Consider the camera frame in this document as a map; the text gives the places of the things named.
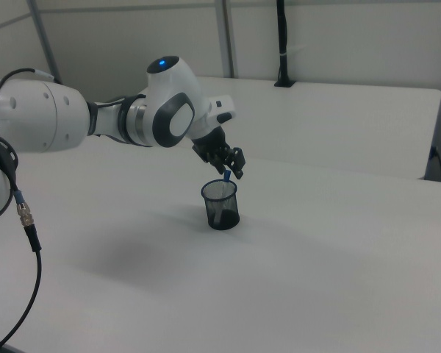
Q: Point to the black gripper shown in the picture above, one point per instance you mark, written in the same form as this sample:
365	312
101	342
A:
211	147

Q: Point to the white marker with blue cap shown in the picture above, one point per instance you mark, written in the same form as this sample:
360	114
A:
227	177

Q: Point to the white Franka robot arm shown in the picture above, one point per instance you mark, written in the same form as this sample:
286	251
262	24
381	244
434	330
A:
40	114

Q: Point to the black mesh pen cup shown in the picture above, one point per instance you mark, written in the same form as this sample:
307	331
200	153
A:
228	217

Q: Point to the white rectangular table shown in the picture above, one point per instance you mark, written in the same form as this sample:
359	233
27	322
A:
316	117

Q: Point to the black pole with clamp base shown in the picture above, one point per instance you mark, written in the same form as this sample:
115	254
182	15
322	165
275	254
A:
283	36

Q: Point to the grey partition frame post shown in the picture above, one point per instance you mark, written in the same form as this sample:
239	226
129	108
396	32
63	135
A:
46	44
228	36

